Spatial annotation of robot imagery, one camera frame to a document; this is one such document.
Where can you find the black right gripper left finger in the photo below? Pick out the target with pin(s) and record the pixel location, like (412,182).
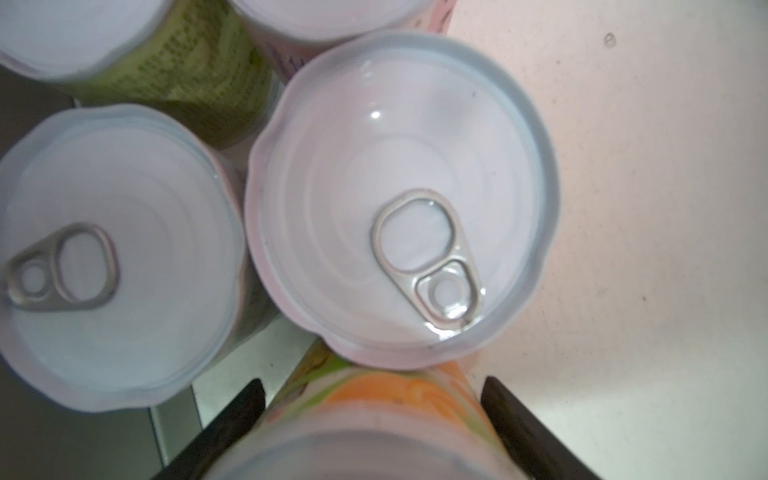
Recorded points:
(231,424)

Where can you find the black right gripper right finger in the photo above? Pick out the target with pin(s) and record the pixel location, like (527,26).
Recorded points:
(529,443)

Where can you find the orange fruit can plastic lid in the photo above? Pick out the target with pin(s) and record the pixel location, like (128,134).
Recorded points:
(333,419)

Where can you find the white brown label can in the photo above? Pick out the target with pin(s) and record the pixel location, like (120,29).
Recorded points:
(114,258)

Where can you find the pink label can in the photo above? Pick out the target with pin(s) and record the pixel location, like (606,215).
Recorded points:
(290,33)
(402,201)

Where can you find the grey metal cabinet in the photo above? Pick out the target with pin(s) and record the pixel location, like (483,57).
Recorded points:
(41,439)

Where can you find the green label can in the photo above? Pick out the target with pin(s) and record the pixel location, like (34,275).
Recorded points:
(191,60)

